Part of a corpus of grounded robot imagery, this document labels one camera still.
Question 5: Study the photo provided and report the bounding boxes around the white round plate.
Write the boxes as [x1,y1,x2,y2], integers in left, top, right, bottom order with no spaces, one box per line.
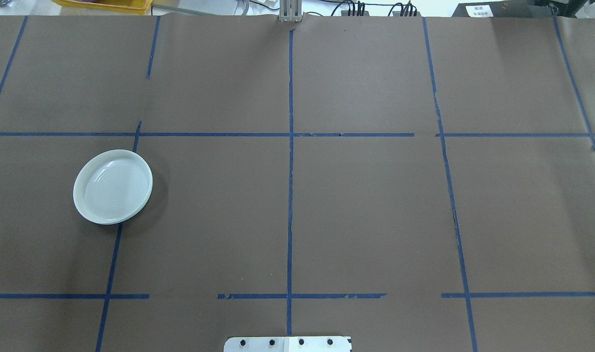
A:
[73,149,153,225]

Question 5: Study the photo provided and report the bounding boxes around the light blue round plate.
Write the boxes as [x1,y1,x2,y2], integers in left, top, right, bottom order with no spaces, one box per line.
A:
[107,176,153,226]

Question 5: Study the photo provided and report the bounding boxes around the silver laptop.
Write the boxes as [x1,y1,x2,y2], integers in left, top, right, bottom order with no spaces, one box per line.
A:
[151,0,250,16]

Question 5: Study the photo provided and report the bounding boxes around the yellow plastic bin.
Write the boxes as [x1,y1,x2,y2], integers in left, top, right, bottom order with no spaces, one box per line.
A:
[51,0,153,15]

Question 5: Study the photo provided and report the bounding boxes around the black box with label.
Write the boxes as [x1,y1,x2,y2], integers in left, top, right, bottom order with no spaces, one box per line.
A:
[451,2,558,18]

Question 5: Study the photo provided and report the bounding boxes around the aluminium frame post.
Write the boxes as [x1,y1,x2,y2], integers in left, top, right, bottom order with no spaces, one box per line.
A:
[279,0,303,24]

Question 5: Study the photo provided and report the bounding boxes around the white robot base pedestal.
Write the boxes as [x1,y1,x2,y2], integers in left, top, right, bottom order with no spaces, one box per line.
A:
[224,336,353,352]

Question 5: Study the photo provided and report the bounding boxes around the black cable bundle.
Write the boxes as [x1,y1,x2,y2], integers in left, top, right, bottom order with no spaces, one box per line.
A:
[392,1,419,17]
[329,0,372,17]

